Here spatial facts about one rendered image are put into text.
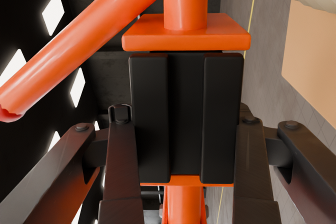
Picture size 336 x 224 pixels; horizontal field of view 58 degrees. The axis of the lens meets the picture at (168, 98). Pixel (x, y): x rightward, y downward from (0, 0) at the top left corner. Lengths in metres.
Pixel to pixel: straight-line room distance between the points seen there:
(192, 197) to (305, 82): 0.20
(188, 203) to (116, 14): 0.12
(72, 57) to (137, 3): 0.05
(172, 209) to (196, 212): 0.01
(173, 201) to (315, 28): 0.22
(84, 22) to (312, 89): 0.23
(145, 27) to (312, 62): 0.21
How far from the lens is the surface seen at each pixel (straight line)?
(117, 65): 10.96
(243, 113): 0.17
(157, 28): 0.16
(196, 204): 0.20
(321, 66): 0.32
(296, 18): 0.38
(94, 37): 0.18
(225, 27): 0.16
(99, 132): 0.16
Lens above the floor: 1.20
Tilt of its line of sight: 3 degrees up
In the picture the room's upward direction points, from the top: 91 degrees counter-clockwise
